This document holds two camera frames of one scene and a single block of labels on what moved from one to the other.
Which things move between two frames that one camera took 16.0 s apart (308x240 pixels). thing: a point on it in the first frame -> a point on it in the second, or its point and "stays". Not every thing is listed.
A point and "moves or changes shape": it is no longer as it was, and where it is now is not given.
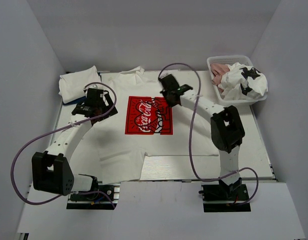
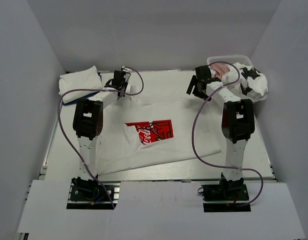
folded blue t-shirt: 78,100 stays
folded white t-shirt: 71,85 stays
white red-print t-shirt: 144,123 moves or changes shape
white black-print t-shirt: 243,82 stays
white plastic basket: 244,60 stays
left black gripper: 109,102 -> 125,84
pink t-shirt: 217,70 stays
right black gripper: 170,104 -> 194,82
